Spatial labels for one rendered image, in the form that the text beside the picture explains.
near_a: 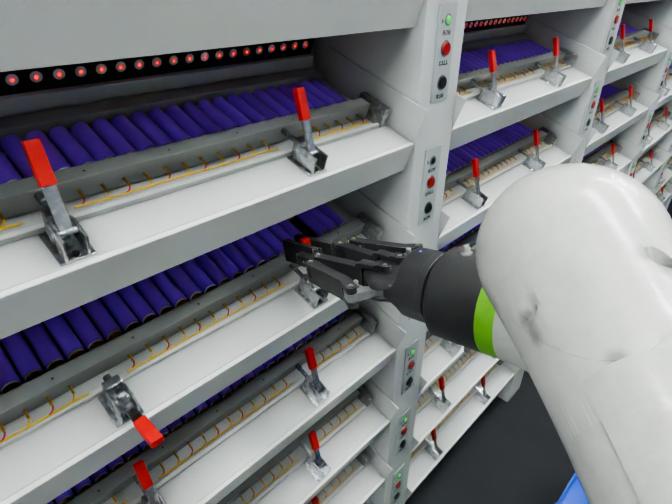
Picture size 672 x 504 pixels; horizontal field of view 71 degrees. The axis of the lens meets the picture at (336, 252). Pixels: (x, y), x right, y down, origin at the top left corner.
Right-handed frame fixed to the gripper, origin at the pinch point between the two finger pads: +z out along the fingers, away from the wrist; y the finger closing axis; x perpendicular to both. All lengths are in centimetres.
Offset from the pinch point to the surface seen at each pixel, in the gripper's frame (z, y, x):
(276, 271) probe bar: 4.3, -2.7, -2.8
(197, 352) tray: 2.0, -17.1, -6.3
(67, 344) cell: 7.4, -28.0, -0.9
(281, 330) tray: -0.7, -7.1, -7.9
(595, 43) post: -4, 88, 17
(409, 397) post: 5.2, 23.8, -43.5
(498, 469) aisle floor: 5, 62, -97
